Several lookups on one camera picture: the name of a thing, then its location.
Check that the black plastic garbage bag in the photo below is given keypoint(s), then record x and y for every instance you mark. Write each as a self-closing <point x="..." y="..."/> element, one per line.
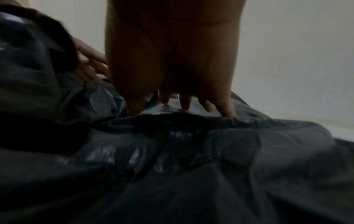
<point x="177" y="170"/>

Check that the person's right hand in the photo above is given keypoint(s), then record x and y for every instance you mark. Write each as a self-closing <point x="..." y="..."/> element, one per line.
<point x="171" y="43"/>

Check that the person's left hand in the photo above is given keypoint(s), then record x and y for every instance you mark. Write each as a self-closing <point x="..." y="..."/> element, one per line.
<point x="90" y="62"/>

